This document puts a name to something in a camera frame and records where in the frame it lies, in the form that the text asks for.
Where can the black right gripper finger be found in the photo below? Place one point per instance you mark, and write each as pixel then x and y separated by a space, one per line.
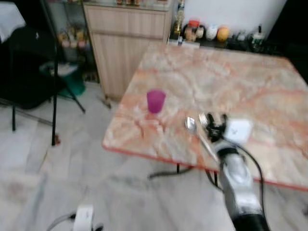
pixel 211 124
pixel 222 120

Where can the silver metal fork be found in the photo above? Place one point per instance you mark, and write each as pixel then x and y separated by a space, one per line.
pixel 203 119

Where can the silver metal spoon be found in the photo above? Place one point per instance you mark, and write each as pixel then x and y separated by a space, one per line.
pixel 191 124

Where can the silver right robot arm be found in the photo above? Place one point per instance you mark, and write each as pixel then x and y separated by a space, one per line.
pixel 239 185

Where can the purple plastic cup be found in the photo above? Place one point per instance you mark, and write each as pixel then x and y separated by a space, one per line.
pixel 155 101

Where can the black table leg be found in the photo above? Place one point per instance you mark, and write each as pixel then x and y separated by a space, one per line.
pixel 168 172

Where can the orange round jar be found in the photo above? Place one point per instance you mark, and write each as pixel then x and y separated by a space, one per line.
pixel 223 34

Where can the white round jar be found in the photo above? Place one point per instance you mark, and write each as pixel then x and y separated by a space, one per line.
pixel 211 32

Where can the red lidded jar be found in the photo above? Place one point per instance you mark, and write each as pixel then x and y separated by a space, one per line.
pixel 192 30

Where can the yellow oil bottle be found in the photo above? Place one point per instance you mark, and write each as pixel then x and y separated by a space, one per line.
pixel 179 21

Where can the light wooden cabinet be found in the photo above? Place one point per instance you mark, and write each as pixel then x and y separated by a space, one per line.
pixel 125 43

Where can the green plastic bucket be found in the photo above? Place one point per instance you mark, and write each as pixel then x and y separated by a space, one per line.
pixel 73 79

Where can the black tripod stand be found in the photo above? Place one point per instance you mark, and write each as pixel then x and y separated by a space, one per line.
pixel 55 82

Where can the shelf rack with jars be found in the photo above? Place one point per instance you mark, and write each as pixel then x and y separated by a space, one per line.
pixel 72 33

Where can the black chair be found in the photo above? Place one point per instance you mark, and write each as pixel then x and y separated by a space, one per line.
pixel 26 72

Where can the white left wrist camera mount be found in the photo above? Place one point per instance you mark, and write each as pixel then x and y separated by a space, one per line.
pixel 84 216

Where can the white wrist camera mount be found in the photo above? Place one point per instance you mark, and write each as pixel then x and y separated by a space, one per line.
pixel 238 131
pixel 84 216

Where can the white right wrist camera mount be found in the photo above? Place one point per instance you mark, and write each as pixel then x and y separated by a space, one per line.
pixel 238 131

